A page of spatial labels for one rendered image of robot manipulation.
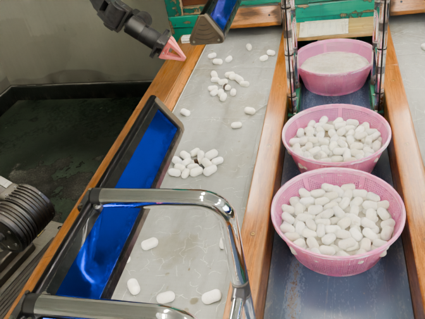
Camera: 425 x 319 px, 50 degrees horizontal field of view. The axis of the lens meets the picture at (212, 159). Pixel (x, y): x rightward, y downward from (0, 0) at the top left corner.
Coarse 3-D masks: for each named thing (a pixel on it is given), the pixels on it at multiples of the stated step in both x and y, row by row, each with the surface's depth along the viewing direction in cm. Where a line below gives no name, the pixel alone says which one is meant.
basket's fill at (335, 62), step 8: (312, 56) 159; (320, 56) 157; (328, 56) 156; (336, 56) 157; (344, 56) 155; (352, 56) 155; (360, 56) 153; (304, 64) 156; (312, 64) 156; (320, 64) 154; (328, 64) 152; (336, 64) 151; (344, 64) 150; (352, 64) 151; (360, 64) 149; (368, 64) 149; (320, 72) 148; (328, 72) 147; (336, 72) 147; (344, 72) 146
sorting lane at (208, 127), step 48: (240, 48) 173; (192, 96) 148; (240, 96) 143; (192, 144) 126; (240, 144) 122; (240, 192) 107; (144, 240) 99; (192, 240) 97; (144, 288) 89; (192, 288) 87
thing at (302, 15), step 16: (336, 0) 169; (352, 0) 166; (368, 0) 165; (176, 16) 184; (192, 16) 182; (304, 16) 173; (320, 16) 172; (336, 16) 171; (352, 16) 170; (368, 16) 169; (400, 16) 172; (416, 16) 170; (176, 32) 188; (240, 32) 185; (256, 32) 183; (272, 32) 180
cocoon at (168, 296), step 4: (164, 292) 85; (168, 292) 85; (172, 292) 85; (160, 296) 84; (164, 296) 84; (168, 296) 84; (172, 296) 84; (160, 300) 84; (164, 300) 84; (168, 300) 84; (172, 300) 85
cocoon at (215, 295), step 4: (208, 292) 83; (212, 292) 83; (216, 292) 83; (220, 292) 83; (204, 296) 83; (208, 296) 82; (212, 296) 83; (216, 296) 83; (220, 296) 83; (204, 300) 82; (208, 300) 82; (212, 300) 83; (216, 300) 83
